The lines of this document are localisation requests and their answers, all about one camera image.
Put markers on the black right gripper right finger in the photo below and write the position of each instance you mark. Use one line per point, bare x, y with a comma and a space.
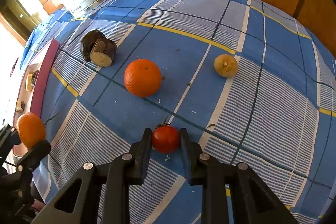
202, 169

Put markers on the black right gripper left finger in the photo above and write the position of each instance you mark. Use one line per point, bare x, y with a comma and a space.
126, 170

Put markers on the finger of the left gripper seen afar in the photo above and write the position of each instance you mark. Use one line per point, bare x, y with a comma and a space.
31, 159

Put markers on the small orange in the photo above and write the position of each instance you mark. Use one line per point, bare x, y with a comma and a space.
31, 129

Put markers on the red tomato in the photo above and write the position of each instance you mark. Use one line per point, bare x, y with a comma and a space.
165, 138

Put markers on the dark-skinned cut fruit piece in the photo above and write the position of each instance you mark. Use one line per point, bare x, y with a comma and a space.
20, 106

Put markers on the yellow peeled fruit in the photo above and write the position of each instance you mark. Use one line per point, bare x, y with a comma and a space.
29, 86

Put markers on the dark round fruit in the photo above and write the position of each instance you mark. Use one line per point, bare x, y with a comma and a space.
34, 77

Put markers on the large orange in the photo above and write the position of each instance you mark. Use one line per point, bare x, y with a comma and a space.
142, 78

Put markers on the small yellow-brown fruit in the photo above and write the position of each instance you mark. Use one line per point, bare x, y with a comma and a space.
226, 65

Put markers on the dark cut fruit half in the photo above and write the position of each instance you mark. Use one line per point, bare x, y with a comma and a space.
97, 49

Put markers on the pink-rimmed white tray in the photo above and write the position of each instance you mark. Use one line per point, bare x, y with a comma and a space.
42, 61

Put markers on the blue plaid tablecloth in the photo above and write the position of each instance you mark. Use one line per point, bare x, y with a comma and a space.
277, 113

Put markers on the wooden door with glass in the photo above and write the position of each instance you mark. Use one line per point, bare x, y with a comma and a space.
23, 15

